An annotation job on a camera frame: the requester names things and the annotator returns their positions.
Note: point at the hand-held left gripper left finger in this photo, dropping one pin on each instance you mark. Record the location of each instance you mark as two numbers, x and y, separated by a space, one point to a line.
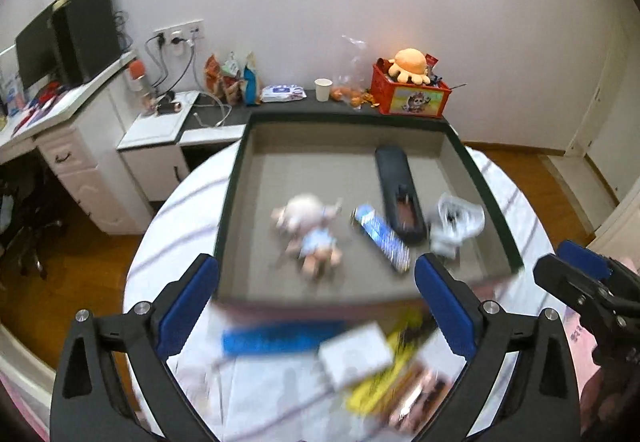
192 302

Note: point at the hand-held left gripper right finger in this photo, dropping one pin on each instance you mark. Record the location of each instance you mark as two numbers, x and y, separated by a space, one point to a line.
445 307

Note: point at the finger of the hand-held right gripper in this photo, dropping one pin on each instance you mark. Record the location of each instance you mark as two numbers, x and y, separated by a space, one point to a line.
582 256
560 277

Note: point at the white plug-in lamp socket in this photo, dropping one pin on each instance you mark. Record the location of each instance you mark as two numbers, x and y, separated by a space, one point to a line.
452 232

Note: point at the long bright blue box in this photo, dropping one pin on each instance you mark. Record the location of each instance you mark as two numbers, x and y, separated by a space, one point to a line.
275 339

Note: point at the shiny blue packet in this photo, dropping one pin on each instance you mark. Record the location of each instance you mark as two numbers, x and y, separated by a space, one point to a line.
380 237

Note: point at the yellow highlighter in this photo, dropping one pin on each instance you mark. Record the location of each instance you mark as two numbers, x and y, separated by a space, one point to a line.
380 382

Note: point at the white wall charger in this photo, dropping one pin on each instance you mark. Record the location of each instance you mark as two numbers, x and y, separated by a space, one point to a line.
355 354

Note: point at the small pig doll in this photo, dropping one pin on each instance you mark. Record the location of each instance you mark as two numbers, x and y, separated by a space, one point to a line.
305 217

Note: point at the black remote control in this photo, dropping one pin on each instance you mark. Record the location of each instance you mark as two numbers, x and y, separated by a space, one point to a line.
392 172

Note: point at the white wardrobe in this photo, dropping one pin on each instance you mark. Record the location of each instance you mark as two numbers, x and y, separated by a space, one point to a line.
617 222

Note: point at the pink printed quilt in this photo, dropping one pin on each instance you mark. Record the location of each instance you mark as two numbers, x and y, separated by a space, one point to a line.
575 334

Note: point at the white door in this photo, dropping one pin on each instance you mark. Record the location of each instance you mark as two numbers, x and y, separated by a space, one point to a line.
610 122

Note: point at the white desk with drawers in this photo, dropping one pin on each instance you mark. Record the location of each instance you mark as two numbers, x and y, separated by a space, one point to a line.
90 172

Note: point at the white low cabinet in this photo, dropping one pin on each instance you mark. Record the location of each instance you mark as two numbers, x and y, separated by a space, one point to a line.
155 132

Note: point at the black office chair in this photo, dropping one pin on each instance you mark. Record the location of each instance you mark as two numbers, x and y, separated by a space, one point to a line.
30 222

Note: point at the small dark cylinder gadget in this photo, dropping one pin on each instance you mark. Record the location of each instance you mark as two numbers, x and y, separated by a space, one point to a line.
167 107

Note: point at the red storage box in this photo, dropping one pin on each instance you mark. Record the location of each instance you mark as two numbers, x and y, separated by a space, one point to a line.
415 100

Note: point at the black low cabinet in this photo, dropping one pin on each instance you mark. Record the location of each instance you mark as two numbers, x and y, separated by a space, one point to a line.
300 110

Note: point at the blue snack bag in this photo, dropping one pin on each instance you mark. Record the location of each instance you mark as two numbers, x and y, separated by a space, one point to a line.
250 82

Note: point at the white wet wipes pack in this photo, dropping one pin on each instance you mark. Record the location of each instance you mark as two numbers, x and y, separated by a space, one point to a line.
282 93

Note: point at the orange snack bag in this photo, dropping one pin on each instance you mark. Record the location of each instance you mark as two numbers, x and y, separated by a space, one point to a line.
214 75

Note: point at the white green snack bag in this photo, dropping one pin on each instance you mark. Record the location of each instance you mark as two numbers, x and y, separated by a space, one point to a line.
231 75

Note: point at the pile of small oranges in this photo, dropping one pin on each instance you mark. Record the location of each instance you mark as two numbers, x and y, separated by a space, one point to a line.
350 96

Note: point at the small orange desk fan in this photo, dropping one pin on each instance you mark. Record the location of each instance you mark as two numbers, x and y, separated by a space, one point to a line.
136 72

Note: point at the orange octopus plush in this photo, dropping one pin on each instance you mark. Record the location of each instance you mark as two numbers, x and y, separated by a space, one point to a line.
409 65

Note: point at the small red packet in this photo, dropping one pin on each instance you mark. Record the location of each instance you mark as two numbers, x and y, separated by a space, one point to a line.
431 61

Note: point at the white paper cup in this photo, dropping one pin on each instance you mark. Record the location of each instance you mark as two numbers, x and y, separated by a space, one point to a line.
323 90

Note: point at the red papers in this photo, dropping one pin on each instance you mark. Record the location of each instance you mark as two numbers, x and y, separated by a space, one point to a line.
40 105

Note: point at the clear plastic bag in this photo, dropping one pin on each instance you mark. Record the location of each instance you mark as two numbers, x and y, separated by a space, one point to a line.
352 67

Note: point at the blue white box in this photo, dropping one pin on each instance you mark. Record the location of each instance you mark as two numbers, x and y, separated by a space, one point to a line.
12 92

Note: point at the black computer tower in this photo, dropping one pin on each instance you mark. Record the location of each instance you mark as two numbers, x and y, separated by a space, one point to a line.
87 37

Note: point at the black computer monitor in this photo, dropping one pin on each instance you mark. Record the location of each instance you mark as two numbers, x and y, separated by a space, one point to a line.
35 50

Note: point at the white wall socket strip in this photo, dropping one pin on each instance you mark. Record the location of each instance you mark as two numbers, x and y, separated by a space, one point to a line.
177 32

